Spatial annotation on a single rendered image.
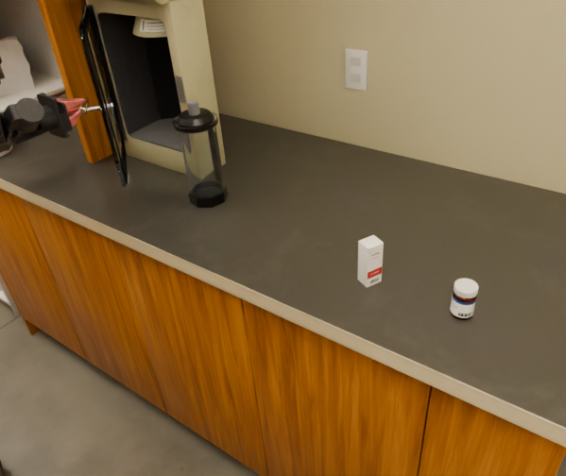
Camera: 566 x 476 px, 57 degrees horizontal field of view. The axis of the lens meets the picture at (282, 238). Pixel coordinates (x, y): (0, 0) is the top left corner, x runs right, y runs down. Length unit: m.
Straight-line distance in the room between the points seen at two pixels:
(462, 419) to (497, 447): 0.07
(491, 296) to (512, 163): 0.51
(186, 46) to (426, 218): 0.73
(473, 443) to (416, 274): 0.34
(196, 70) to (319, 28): 0.41
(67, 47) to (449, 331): 1.23
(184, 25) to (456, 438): 1.10
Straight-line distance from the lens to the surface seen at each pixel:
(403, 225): 1.28
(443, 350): 0.99
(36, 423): 2.30
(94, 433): 2.17
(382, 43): 1.54
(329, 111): 1.70
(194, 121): 1.28
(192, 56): 1.43
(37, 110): 1.30
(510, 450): 1.07
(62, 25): 1.64
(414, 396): 1.08
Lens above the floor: 1.66
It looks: 35 degrees down
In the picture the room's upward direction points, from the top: 5 degrees counter-clockwise
